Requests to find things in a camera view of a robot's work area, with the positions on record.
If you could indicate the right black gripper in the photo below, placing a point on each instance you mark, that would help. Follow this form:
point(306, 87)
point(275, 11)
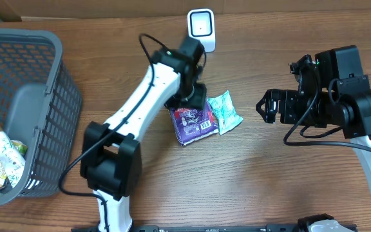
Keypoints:
point(288, 98)

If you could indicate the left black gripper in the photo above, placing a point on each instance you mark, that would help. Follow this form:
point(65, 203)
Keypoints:
point(199, 103)

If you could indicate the purple pad package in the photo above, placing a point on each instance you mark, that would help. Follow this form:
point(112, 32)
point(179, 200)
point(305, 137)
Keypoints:
point(191, 125)

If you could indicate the mint green snack packet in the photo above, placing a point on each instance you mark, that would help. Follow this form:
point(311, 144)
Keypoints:
point(223, 109)

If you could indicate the white tube gold cap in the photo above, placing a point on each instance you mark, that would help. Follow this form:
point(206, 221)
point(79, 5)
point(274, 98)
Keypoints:
point(11, 159)

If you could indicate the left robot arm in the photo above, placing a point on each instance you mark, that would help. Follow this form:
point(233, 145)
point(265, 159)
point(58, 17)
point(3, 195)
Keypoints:
point(111, 161)

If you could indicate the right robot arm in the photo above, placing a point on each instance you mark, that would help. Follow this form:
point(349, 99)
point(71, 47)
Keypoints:
point(331, 107)

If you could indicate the white barcode scanner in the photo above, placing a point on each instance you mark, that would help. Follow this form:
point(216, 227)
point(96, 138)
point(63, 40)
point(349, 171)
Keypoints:
point(201, 26)

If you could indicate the grey plastic shopping basket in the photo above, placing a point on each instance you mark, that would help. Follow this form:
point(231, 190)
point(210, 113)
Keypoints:
point(40, 105)

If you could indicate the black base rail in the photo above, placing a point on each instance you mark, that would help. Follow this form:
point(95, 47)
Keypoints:
point(321, 222)

